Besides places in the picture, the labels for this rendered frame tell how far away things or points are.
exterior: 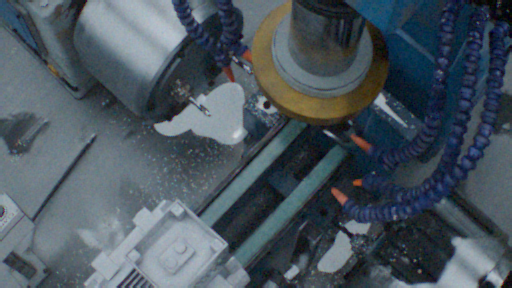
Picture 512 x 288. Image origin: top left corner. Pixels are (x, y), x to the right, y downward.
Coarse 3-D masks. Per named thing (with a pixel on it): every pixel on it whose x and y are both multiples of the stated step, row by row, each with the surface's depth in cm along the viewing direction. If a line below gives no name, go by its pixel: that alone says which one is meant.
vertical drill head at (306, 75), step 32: (288, 0) 104; (256, 32) 102; (288, 32) 99; (320, 32) 87; (352, 32) 87; (256, 64) 100; (288, 64) 98; (320, 64) 94; (352, 64) 98; (384, 64) 101; (288, 96) 99; (320, 96) 98; (352, 96) 99
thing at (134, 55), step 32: (96, 0) 125; (128, 0) 123; (160, 0) 123; (192, 0) 124; (96, 32) 125; (128, 32) 122; (160, 32) 121; (96, 64) 128; (128, 64) 123; (160, 64) 121; (192, 64) 128; (128, 96) 127; (160, 96) 127; (192, 96) 128
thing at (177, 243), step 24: (168, 216) 115; (192, 216) 113; (144, 240) 113; (168, 240) 115; (192, 240) 115; (216, 240) 112; (144, 264) 113; (168, 264) 111; (192, 264) 114; (216, 264) 116
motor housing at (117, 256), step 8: (136, 232) 120; (128, 240) 120; (136, 240) 120; (120, 248) 119; (128, 248) 119; (112, 256) 119; (120, 256) 119; (120, 264) 118; (128, 264) 117; (96, 272) 119; (120, 272) 117; (128, 272) 114; (136, 272) 114; (216, 272) 117; (224, 272) 118; (240, 272) 119; (88, 280) 119; (96, 280) 119; (104, 280) 118; (112, 280) 116; (120, 280) 115; (128, 280) 114; (136, 280) 113; (144, 280) 113; (208, 280) 117; (232, 280) 119; (240, 280) 119; (248, 280) 122
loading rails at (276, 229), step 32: (288, 128) 142; (256, 160) 140; (288, 160) 150; (320, 160) 140; (352, 160) 141; (224, 192) 138; (256, 192) 147; (288, 192) 145; (320, 192) 137; (224, 224) 143; (288, 224) 135; (320, 224) 146; (256, 256) 133
